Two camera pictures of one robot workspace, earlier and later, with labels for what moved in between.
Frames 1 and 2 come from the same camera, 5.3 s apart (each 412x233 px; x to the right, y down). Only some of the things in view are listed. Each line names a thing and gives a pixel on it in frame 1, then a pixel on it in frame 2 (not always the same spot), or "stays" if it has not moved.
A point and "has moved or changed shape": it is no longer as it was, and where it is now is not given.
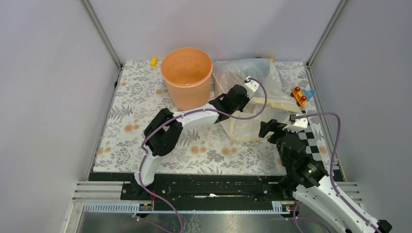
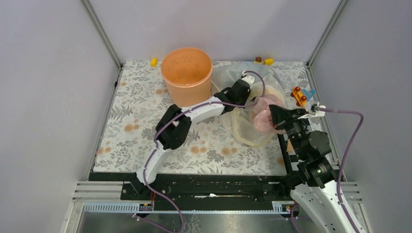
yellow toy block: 153,62 stays
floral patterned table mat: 139,93 stays
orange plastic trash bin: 187,73 stays
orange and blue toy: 300,99 stays
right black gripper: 273,126 to 280,114
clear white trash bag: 271,100 has moved or changed shape
